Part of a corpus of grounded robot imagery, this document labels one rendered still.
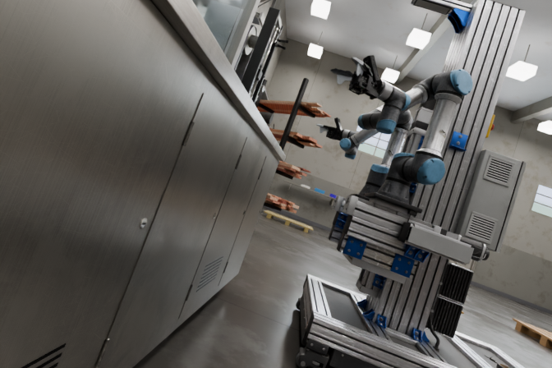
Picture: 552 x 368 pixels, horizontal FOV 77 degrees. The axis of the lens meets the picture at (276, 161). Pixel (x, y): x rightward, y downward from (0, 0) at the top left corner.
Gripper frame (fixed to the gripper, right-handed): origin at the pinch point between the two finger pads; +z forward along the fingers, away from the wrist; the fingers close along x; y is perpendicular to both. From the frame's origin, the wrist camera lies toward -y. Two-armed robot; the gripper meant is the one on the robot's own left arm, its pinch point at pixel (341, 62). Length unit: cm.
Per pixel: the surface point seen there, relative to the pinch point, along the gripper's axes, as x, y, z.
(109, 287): -39, 90, 53
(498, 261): 661, -65, -1089
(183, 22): -60, 46, 58
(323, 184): 922, -146, -531
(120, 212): -47, 76, 56
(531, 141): 610, -481, -1081
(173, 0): -64, 46, 60
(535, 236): 608, -177, -1169
